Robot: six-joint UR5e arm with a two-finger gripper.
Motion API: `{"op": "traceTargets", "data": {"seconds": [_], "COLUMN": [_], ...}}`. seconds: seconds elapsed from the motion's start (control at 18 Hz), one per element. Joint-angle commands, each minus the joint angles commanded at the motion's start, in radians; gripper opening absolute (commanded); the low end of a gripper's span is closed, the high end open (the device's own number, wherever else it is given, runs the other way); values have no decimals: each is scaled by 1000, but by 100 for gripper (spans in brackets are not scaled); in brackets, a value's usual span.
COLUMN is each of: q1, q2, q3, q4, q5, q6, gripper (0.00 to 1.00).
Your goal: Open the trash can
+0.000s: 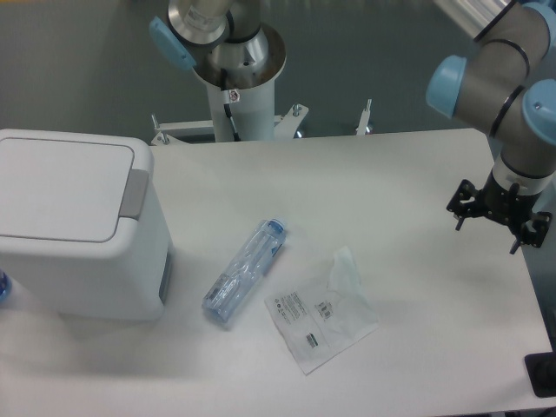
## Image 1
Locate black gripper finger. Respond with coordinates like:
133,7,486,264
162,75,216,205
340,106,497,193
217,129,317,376
509,211,552,254
447,179,482,230

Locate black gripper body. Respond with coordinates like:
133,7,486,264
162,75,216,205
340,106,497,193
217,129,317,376
478,172,539,226

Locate black device at table edge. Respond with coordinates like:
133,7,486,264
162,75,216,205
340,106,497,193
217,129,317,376
524,352,555,398

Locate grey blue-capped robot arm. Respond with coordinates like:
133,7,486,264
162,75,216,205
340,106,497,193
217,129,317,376
426,1,555,253

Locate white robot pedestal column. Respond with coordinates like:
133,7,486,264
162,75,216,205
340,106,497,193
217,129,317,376
206,81,275,142

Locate silver robot arm base joint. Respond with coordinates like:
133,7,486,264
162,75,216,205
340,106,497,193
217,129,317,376
149,0,287,89

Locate clear printed plastic bag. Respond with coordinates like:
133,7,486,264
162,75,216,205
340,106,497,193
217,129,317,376
265,281,378,375

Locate grey-edged white trash can lid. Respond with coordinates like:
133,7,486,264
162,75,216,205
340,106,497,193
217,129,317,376
1,135,153,242

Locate clear plastic water bottle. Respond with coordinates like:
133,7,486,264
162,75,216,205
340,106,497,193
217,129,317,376
202,218,287,324

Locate white plastic trash can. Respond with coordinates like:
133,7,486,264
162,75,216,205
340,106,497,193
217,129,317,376
1,129,173,321

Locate white metal stand frame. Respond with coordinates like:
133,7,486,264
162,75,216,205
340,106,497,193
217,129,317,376
149,98,374,146

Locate black cable on pedestal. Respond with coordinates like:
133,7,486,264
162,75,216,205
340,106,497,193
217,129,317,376
220,69,242,142

